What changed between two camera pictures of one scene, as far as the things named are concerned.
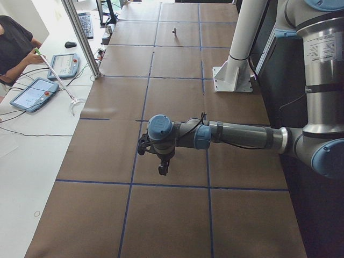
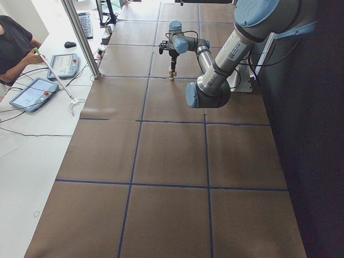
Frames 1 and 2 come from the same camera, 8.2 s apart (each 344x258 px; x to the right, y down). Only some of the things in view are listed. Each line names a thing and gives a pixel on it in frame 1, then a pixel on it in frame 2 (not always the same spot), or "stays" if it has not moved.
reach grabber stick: [74, 100] stays
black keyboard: [86, 21] stays
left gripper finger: [162, 169] → [173, 62]
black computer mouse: [69, 44] stays
